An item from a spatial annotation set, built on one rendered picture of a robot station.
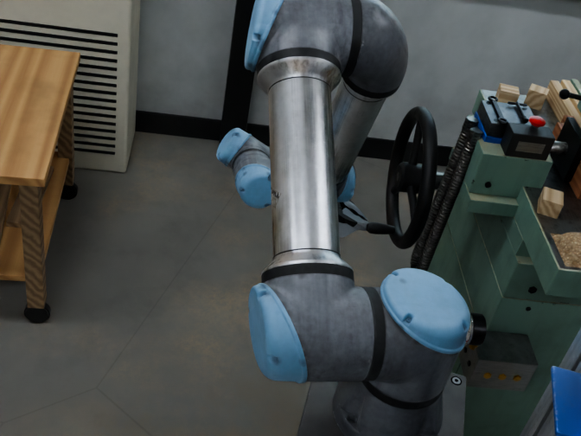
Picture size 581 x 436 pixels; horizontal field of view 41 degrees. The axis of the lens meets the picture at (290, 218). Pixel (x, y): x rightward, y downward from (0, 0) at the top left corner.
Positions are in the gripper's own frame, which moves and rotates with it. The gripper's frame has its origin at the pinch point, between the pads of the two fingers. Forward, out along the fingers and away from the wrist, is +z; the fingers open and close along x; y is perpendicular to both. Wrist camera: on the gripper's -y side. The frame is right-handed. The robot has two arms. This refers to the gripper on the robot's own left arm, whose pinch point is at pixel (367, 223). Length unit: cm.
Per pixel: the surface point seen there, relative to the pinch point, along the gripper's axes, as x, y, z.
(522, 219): 15.5, -26.7, 11.9
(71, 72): -76, 53, -57
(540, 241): 24.6, -28.8, 10.7
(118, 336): -24, 87, -12
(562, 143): 3.3, -39.1, 13.6
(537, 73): -134, -22, 86
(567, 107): -15.6, -41.1, 21.7
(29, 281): -26, 84, -41
